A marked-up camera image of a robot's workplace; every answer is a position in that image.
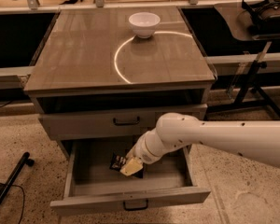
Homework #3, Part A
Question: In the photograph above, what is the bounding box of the closed top drawer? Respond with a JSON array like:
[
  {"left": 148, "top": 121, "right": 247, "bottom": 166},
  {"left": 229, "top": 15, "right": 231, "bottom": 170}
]
[{"left": 39, "top": 105, "right": 207, "bottom": 141}]

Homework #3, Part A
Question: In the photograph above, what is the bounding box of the white ceramic bowl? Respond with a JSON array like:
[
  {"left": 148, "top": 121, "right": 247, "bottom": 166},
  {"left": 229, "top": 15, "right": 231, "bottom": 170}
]
[{"left": 129, "top": 12, "right": 161, "bottom": 38}]

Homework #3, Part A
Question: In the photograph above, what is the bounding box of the black headset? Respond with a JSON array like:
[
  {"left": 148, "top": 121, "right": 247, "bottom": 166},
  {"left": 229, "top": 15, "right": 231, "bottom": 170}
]
[{"left": 242, "top": 0, "right": 280, "bottom": 34}]

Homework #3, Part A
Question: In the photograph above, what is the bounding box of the black floor cable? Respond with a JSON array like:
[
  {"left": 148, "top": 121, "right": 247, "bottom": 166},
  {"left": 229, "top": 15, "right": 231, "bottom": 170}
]
[{"left": 0, "top": 177, "right": 26, "bottom": 224}]

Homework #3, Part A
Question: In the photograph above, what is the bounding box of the grey wooden drawer cabinet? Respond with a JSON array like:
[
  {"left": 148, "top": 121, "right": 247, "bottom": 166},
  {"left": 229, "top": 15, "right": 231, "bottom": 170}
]
[{"left": 23, "top": 6, "right": 217, "bottom": 217}]

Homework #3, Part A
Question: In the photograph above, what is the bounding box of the chocolate rxbar wrapper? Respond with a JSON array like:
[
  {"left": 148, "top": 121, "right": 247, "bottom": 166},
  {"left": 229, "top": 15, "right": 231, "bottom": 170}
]
[{"left": 109, "top": 154, "right": 143, "bottom": 178}]

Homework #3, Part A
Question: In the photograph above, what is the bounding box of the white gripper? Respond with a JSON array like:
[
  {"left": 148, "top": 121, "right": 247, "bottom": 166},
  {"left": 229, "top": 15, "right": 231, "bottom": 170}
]
[{"left": 120, "top": 136, "right": 156, "bottom": 176}]

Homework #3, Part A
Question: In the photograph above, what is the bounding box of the black drawer handle top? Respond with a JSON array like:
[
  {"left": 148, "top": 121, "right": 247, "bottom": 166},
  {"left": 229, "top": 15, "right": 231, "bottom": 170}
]
[{"left": 113, "top": 117, "right": 141, "bottom": 126}]

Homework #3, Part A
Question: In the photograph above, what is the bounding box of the black side table frame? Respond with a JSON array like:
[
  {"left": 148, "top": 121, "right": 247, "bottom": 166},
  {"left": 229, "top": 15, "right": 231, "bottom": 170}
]
[{"left": 207, "top": 41, "right": 280, "bottom": 118}]

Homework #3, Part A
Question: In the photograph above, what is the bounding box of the black drawer handle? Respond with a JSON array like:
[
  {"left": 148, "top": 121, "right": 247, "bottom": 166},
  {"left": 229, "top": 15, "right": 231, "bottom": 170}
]
[
  {"left": 113, "top": 117, "right": 141, "bottom": 126},
  {"left": 123, "top": 199, "right": 148, "bottom": 211}
]

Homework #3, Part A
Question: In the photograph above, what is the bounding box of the open middle drawer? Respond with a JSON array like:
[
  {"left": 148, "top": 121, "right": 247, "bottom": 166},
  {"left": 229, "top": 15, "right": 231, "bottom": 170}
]
[{"left": 50, "top": 136, "right": 210, "bottom": 216}]

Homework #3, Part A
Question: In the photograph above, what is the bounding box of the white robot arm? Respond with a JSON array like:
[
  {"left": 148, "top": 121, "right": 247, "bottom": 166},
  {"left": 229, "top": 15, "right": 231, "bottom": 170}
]
[{"left": 120, "top": 113, "right": 280, "bottom": 176}]

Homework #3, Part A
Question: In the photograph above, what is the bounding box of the black stand leg with wheel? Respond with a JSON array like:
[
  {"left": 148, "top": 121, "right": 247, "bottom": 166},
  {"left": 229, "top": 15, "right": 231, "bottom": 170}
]
[{"left": 0, "top": 152, "right": 35, "bottom": 205}]

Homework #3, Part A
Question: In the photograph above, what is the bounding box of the black drawer handle middle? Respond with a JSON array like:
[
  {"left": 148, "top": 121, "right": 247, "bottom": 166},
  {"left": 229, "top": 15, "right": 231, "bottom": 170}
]
[{"left": 123, "top": 199, "right": 148, "bottom": 211}]

